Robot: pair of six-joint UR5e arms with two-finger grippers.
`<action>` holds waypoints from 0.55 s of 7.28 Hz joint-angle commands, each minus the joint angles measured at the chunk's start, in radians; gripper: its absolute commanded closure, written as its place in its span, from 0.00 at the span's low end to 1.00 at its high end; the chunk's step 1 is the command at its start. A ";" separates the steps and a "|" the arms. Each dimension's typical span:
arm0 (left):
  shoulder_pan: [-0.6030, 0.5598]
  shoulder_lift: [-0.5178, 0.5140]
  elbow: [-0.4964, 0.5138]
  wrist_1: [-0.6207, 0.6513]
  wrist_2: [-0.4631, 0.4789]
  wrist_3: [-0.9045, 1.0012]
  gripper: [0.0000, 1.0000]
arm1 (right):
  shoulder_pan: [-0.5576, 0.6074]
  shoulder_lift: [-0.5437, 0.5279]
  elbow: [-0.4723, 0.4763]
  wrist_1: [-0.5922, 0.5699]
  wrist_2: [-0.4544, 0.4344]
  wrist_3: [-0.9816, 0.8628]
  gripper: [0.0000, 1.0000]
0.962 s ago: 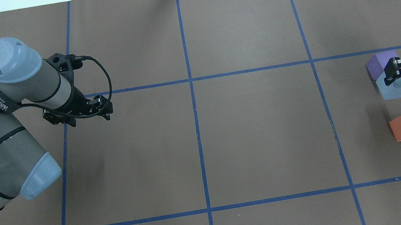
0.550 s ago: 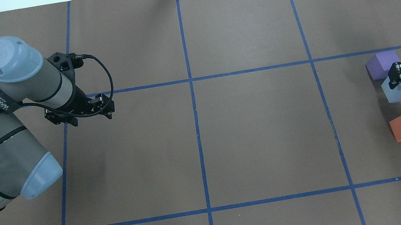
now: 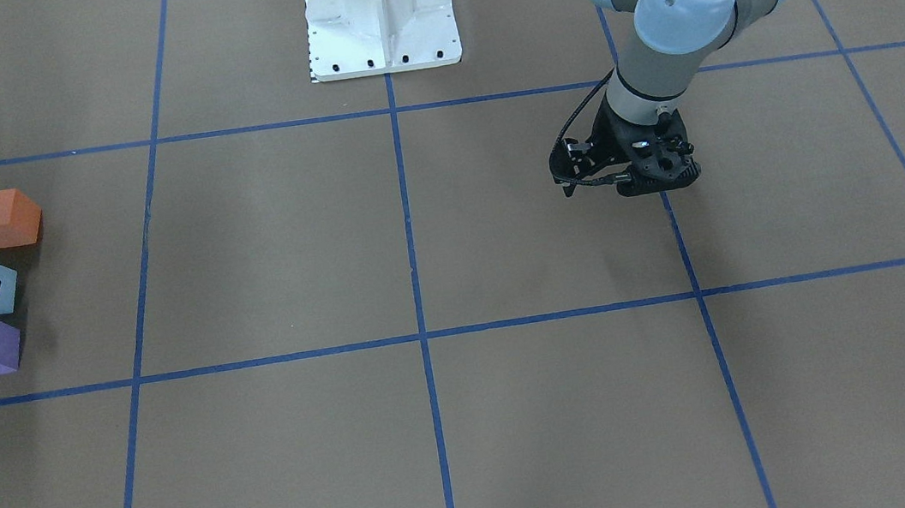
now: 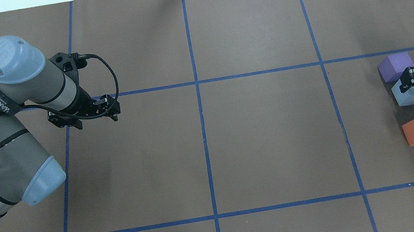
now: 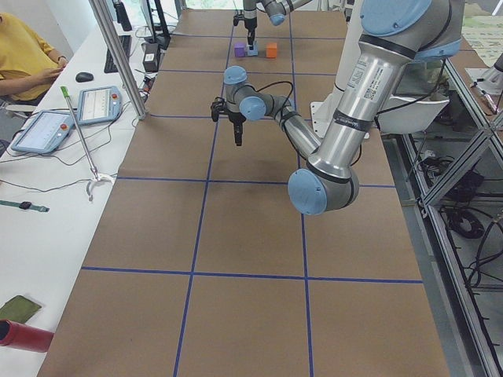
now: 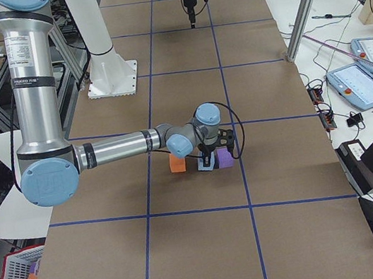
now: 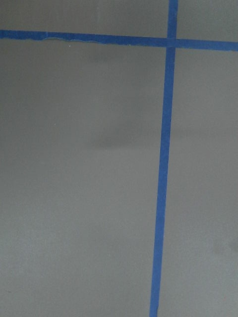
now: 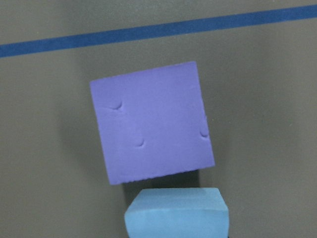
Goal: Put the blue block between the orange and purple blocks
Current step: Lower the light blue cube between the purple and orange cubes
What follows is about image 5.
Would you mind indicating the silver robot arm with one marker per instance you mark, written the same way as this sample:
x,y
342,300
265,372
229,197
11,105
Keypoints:
x,y
275,10
394,34

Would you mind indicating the black power adapter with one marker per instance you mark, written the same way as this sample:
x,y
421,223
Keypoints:
x,y
151,58

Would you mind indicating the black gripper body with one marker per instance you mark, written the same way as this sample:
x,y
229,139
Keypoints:
x,y
249,23
236,117

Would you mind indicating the reacher grabber stick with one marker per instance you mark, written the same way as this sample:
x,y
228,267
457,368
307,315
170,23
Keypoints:
x,y
97,177

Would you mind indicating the near blue teach pendant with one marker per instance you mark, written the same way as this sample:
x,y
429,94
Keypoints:
x,y
44,133

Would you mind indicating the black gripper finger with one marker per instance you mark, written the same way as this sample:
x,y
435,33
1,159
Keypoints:
x,y
251,39
238,137

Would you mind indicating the light blue foam block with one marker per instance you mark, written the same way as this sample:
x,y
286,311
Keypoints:
x,y
253,49

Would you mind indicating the black computer mouse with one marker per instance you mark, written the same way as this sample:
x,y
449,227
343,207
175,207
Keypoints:
x,y
84,77

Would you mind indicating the aluminium frame post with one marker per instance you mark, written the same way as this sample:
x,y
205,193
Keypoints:
x,y
108,30

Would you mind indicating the purple foam block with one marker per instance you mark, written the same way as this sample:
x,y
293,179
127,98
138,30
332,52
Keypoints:
x,y
240,49

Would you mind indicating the orange foam block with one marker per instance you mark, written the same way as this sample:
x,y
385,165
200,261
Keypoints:
x,y
271,50

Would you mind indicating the green smart watch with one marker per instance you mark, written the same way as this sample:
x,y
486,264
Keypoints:
x,y
25,205

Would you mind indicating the blue teach pendant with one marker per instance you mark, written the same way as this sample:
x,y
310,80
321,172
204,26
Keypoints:
x,y
44,133
99,105

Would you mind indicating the person in yellow shirt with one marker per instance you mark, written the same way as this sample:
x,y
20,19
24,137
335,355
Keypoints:
x,y
29,64

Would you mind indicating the red bottle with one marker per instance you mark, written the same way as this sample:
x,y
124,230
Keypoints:
x,y
24,337

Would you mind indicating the far blue teach pendant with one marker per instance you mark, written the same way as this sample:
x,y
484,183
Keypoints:
x,y
99,105

